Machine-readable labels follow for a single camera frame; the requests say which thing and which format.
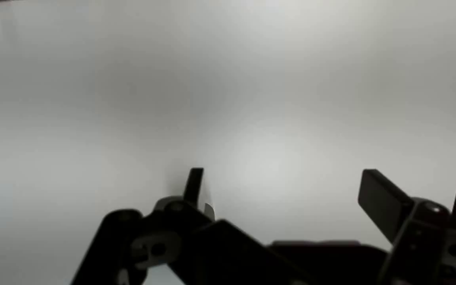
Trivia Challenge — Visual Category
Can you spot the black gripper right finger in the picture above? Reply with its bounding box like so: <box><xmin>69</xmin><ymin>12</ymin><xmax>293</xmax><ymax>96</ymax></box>
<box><xmin>358</xmin><ymin>167</ymin><xmax>456</xmax><ymax>285</ymax></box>

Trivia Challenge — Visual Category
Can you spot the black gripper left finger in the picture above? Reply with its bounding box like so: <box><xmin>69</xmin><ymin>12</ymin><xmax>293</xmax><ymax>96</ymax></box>
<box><xmin>71</xmin><ymin>166</ymin><xmax>217</xmax><ymax>285</ymax></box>

